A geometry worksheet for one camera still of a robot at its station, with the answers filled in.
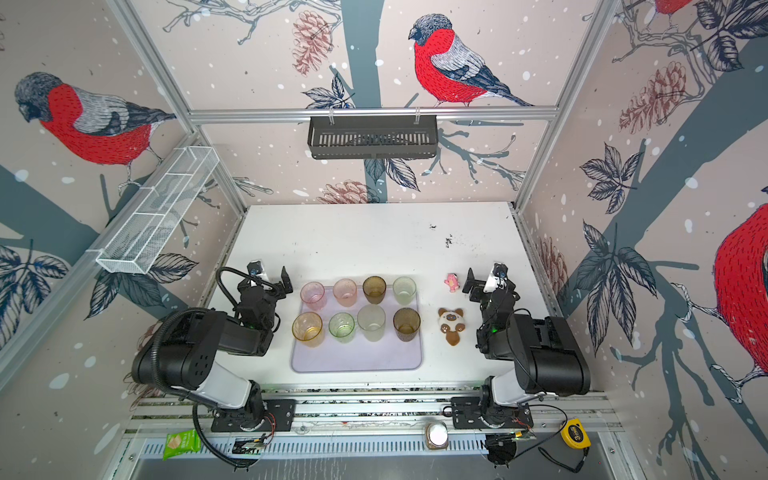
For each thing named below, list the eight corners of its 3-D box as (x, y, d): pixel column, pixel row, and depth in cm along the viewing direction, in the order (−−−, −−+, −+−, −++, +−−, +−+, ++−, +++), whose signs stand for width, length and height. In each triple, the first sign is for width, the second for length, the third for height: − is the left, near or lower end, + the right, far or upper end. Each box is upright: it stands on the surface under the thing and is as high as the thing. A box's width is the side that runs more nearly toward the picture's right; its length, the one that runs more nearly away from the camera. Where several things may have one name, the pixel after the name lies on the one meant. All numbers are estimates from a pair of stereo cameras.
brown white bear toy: (441, 345, 86) (442, 343, 84) (437, 311, 93) (438, 308, 91) (466, 345, 86) (468, 343, 84) (461, 311, 93) (462, 307, 91)
